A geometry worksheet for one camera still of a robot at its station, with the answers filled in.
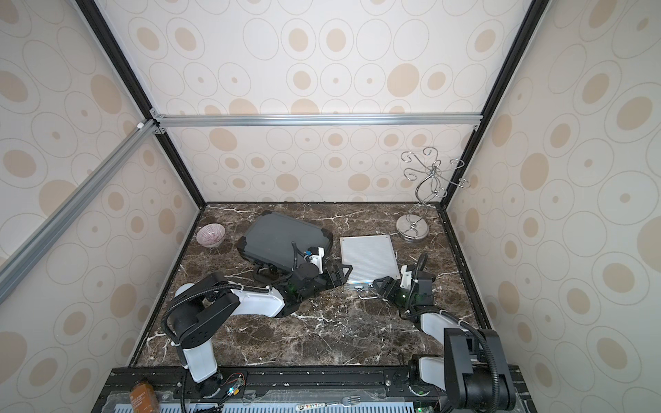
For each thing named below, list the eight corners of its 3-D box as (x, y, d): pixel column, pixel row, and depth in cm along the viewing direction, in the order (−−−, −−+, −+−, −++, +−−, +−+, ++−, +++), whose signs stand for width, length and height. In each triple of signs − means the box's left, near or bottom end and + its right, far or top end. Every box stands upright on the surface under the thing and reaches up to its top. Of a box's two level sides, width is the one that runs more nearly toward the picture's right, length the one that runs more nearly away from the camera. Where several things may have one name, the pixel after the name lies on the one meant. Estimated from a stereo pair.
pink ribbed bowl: (197, 249, 106) (192, 242, 102) (205, 230, 112) (200, 223, 109) (223, 249, 106) (219, 242, 102) (230, 230, 112) (226, 223, 109)
